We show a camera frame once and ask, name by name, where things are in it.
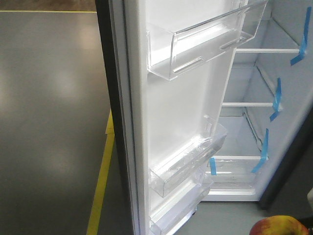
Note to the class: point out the dark grey fridge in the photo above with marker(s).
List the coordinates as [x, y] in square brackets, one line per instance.
[248, 105]

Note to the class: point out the blue tape strip lower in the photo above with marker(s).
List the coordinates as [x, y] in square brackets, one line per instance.
[264, 153]

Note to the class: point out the blue tape strip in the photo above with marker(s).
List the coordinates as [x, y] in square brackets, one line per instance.
[264, 153]
[277, 101]
[304, 42]

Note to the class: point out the clear door bin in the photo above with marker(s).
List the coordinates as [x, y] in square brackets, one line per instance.
[170, 210]
[168, 174]
[184, 34]

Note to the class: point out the blue tape strip drawer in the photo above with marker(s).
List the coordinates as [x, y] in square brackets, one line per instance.
[213, 166]

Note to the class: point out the middle clear door bin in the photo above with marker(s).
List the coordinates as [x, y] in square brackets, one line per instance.
[168, 174]

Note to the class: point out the upper clear door bin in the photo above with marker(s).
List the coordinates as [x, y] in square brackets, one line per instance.
[184, 34]

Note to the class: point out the blue tape strip top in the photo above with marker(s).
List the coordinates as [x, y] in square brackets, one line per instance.
[304, 42]

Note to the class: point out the blue tape strip middle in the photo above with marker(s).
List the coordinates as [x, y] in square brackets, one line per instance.
[277, 101]

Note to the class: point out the red yellow apple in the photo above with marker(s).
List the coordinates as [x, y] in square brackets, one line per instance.
[279, 225]

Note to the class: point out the fridge door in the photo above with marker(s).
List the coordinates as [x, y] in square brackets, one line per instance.
[153, 117]

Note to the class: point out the lower clear door bin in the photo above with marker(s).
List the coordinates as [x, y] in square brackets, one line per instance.
[170, 210]

